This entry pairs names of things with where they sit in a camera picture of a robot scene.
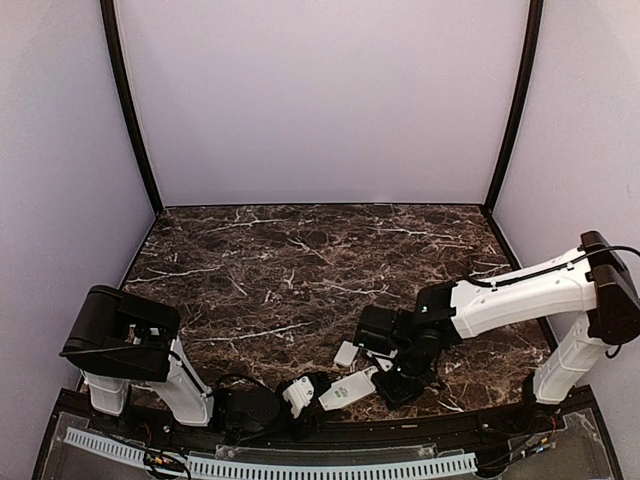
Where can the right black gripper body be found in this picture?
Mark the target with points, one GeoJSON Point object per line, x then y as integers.
{"type": "Point", "coordinates": [405, 385]}

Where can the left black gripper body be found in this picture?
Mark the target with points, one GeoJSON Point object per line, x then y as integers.
{"type": "Point", "coordinates": [305, 429]}

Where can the white remote control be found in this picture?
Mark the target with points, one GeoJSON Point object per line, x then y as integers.
{"type": "Point", "coordinates": [349, 390]}

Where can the white battery cover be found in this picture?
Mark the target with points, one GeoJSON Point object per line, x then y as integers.
{"type": "Point", "coordinates": [346, 354]}

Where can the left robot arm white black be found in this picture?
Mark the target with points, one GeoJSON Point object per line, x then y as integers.
{"type": "Point", "coordinates": [120, 340]}

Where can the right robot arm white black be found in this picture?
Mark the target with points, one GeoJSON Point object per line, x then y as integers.
{"type": "Point", "coordinates": [590, 281]}

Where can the clear acrylic plate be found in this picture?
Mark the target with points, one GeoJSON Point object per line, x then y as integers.
{"type": "Point", "coordinates": [325, 457]}

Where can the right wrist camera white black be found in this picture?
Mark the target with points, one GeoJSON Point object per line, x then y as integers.
{"type": "Point", "coordinates": [382, 362]}

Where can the white slotted cable duct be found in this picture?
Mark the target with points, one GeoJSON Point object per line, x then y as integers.
{"type": "Point", "coordinates": [201, 467]}

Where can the black front rail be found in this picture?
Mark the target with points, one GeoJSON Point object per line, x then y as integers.
{"type": "Point", "coordinates": [483, 430]}

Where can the right black frame post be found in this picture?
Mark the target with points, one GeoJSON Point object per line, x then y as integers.
{"type": "Point", "coordinates": [521, 88]}

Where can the black frame post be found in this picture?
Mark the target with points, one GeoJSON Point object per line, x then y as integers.
{"type": "Point", "coordinates": [128, 109]}
{"type": "Point", "coordinates": [521, 88]}

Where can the left black frame post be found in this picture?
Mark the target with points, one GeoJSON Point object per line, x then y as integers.
{"type": "Point", "coordinates": [128, 109]}

